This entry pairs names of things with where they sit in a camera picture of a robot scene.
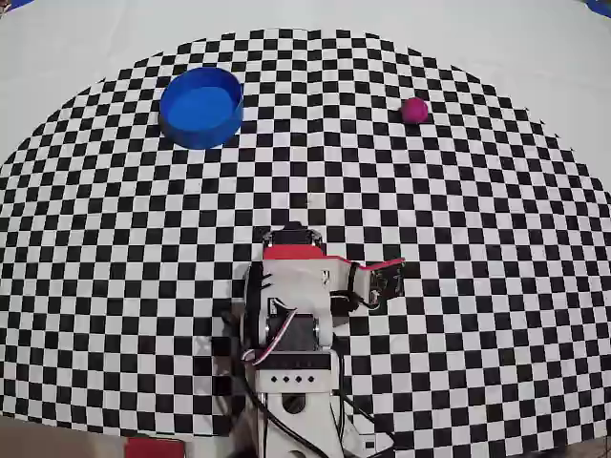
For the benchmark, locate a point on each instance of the white gripper red mount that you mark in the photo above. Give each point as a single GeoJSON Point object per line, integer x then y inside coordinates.
{"type": "Point", "coordinates": [290, 238]}

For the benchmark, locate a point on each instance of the pink faceted ball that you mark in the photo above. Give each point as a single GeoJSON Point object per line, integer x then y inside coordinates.
{"type": "Point", "coordinates": [414, 110]}

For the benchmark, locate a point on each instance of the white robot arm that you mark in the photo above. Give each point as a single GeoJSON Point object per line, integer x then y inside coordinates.
{"type": "Point", "coordinates": [293, 379]}

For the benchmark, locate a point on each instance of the blue round box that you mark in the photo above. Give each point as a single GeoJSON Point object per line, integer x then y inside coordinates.
{"type": "Point", "coordinates": [200, 107]}

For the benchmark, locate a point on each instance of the black white checkered mat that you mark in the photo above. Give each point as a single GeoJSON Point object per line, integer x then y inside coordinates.
{"type": "Point", "coordinates": [143, 238]}

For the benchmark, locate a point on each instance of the red flat object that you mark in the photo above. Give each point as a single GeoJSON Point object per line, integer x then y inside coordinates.
{"type": "Point", "coordinates": [155, 449]}

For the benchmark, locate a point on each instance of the camera circuit board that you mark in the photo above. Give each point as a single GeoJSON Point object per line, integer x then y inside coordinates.
{"type": "Point", "coordinates": [386, 284]}

